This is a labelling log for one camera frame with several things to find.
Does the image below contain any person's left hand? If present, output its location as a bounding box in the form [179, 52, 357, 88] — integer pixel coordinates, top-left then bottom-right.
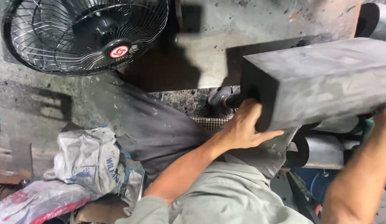
[214, 98, 285, 153]

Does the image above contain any person's right hand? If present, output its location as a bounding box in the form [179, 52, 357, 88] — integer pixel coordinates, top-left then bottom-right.
[374, 103, 386, 133]

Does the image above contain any large grey rectangular block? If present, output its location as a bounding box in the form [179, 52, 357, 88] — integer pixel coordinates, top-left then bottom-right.
[240, 37, 386, 132]

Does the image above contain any person's grey-green shirt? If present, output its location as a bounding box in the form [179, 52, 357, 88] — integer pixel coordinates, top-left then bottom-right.
[115, 161, 315, 224]

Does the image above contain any grey metal cylinder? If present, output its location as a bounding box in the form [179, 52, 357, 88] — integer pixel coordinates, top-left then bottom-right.
[285, 124, 362, 170]

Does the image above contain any blue plastic drum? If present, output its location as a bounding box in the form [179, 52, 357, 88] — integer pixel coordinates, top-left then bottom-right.
[291, 167, 338, 204]

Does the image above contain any grey metal pipe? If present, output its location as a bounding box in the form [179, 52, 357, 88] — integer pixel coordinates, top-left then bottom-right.
[355, 2, 386, 42]

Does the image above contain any white printed sack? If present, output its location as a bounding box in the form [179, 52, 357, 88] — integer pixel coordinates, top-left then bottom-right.
[44, 127, 126, 200]

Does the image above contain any brown cardboard piece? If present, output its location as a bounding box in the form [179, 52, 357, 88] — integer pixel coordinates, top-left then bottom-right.
[75, 195, 129, 224]

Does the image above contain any white sack with red print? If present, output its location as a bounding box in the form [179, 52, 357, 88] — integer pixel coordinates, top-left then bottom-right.
[0, 180, 92, 224]

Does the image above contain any green handled tool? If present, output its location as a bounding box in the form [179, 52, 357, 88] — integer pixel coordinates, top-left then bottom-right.
[352, 118, 375, 153]

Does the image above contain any black wire-cage fan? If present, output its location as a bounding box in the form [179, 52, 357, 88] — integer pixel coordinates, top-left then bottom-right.
[2, 0, 169, 77]

